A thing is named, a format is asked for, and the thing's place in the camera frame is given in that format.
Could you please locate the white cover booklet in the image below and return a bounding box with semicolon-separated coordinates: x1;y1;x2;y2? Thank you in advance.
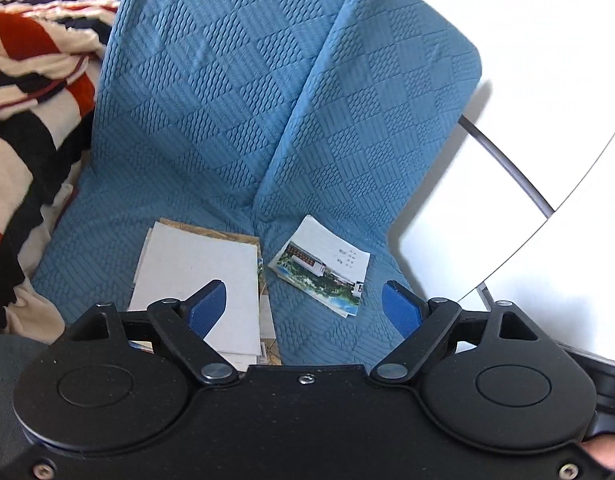
128;222;263;358

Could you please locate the red black striped blanket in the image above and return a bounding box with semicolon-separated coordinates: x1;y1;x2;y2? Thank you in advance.
0;0;135;333

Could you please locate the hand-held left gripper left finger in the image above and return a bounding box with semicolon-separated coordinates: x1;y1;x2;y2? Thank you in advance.
70;280;238;387

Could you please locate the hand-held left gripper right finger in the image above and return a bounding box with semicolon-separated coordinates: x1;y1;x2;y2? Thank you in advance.
371;281;555;387

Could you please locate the white table with metal frame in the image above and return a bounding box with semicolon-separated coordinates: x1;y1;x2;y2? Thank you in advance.
457;110;615;363

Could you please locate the brown cover book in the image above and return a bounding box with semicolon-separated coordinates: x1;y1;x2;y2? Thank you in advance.
157;217;284;367

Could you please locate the photo cover booklet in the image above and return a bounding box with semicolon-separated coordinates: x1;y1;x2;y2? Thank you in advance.
267;216;371;319

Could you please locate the person's right hand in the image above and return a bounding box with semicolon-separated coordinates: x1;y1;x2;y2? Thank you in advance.
582;434;615;472

